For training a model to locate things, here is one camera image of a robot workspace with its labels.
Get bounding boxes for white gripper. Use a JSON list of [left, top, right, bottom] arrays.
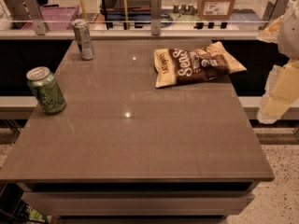
[[257, 0, 299, 124]]

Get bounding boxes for brown chip bag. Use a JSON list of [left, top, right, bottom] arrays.
[[154, 42, 247, 88]]

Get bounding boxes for silver slim can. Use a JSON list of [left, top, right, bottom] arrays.
[[72, 20, 95, 61]]

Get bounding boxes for green soda can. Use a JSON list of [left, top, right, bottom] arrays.
[[26, 66, 66, 114]]

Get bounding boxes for cardboard box with label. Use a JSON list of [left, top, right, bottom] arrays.
[[197, 0, 235, 20]]

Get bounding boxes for purple plastic crate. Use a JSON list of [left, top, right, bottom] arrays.
[[34, 6, 79, 31]]

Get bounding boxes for grey table drawer unit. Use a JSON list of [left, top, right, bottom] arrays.
[[22, 191, 254, 217]]

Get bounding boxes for green package under table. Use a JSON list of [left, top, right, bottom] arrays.
[[15, 201, 51, 224]]

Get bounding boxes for right metal railing bracket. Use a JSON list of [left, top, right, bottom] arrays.
[[262, 0, 294, 29]]

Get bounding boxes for metal railing bracket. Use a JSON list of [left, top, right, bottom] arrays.
[[150, 0, 162, 35], [262, 0, 294, 29], [23, 0, 48, 35]]

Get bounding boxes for middle metal railing bracket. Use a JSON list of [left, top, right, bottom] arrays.
[[150, 0, 162, 35]]

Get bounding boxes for left metal railing bracket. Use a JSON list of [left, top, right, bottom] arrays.
[[23, 0, 48, 35]]

